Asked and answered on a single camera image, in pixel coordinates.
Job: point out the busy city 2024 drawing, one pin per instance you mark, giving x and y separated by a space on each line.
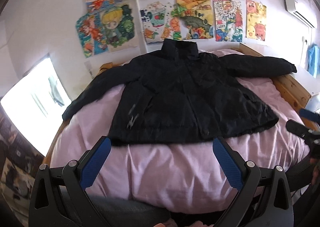
228 21

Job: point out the red-haired mermaid drawing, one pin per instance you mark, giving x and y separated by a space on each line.
91 35

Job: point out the grey whale landscape drawing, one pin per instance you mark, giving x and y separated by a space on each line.
197 16

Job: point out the blue cloth on wall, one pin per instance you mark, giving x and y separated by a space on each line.
313 60

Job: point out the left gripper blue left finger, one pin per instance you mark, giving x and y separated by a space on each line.
59 195

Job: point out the white wall switch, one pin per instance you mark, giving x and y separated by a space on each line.
89 68

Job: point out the pink pigs drawing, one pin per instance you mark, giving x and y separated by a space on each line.
255 20

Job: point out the white wall air conditioner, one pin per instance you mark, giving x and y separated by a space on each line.
302 12

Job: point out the blond boy drawing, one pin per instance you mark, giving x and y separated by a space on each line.
119 27

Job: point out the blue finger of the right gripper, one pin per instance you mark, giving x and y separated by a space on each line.
312 116
299 129

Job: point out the black puffer jacket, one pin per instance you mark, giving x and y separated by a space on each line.
178 95

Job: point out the fruit drink drawing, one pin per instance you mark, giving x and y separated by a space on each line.
160 21

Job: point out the dark clothed operator body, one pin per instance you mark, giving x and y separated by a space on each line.
306 208

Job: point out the bright window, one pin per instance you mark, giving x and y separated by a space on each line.
36 103

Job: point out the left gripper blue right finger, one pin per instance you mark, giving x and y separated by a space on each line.
263 195

